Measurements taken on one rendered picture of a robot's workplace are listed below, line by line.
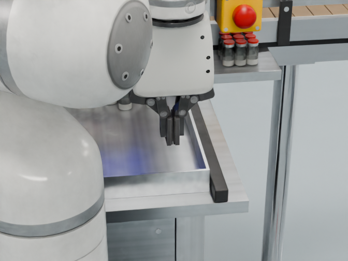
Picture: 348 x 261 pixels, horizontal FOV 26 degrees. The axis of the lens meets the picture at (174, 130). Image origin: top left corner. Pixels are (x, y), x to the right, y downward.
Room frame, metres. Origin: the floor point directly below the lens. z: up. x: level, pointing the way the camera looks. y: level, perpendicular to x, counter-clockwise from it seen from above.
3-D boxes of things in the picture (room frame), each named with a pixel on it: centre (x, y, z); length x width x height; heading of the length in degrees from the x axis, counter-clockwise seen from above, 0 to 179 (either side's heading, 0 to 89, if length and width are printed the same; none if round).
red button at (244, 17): (1.22, -0.12, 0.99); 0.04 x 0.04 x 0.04; 8
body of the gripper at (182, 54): (0.84, 0.00, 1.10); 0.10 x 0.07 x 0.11; 98
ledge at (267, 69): (1.31, -0.12, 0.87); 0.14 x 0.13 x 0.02; 8
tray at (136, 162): (1.01, 0.10, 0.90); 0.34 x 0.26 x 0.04; 7
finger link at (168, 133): (0.84, 0.02, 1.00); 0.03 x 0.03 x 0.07; 8
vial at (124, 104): (1.10, 0.08, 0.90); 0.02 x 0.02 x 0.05
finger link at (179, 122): (0.84, -0.01, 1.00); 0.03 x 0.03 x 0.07; 8
